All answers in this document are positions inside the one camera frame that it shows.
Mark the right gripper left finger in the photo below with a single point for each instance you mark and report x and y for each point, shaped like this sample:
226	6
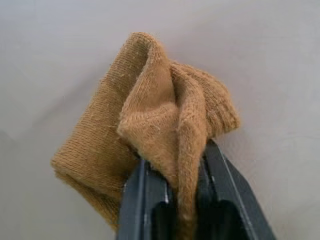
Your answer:
142	212

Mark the mustard yellow sock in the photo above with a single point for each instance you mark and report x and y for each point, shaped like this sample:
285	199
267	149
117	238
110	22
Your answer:
155	120

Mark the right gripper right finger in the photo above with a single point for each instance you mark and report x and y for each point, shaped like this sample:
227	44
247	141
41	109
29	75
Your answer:
230	207

